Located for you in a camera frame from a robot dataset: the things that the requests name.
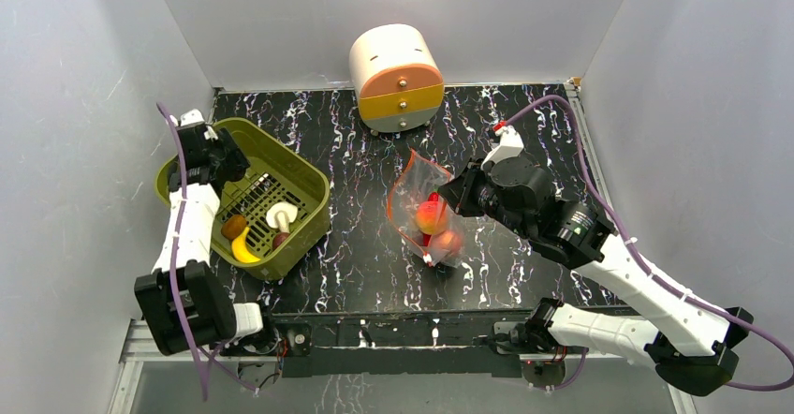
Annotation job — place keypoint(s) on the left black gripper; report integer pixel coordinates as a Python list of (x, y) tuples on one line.
[(236, 163)]

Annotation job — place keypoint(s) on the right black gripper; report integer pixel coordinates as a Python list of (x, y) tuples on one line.
[(467, 189)]

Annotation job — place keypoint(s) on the orange peach toy fruit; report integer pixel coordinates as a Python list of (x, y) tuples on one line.
[(431, 218)]

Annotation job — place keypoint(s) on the clear zip bag orange zipper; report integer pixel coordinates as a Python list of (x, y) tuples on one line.
[(420, 177)]

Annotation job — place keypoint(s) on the brown toy kiwi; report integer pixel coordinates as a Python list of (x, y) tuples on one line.
[(234, 227)]

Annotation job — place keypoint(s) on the yellow toy banana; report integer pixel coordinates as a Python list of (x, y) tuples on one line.
[(240, 250)]

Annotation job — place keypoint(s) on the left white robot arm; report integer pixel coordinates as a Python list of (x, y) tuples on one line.
[(182, 301)]

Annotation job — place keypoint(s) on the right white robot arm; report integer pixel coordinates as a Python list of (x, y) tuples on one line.
[(689, 343)]

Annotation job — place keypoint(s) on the olive green plastic basket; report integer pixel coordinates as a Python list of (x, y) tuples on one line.
[(276, 174)]

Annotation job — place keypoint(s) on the white toy mushroom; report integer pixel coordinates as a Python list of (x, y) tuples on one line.
[(281, 215)]

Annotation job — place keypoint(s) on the dark red toy fruit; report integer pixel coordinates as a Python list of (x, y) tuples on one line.
[(279, 239)]

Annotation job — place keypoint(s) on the white cylindrical drawer cabinet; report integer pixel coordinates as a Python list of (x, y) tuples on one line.
[(398, 85)]

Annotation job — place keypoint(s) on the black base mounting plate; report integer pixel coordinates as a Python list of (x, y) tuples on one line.
[(403, 343)]

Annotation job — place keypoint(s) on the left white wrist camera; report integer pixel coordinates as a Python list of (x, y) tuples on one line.
[(192, 125)]

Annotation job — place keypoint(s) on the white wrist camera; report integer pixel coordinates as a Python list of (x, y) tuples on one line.
[(508, 144), (192, 125)]

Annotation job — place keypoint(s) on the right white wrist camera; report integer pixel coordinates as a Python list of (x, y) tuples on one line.
[(508, 144)]

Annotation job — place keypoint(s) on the aluminium frame rail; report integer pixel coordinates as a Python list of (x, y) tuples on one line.
[(254, 382)]

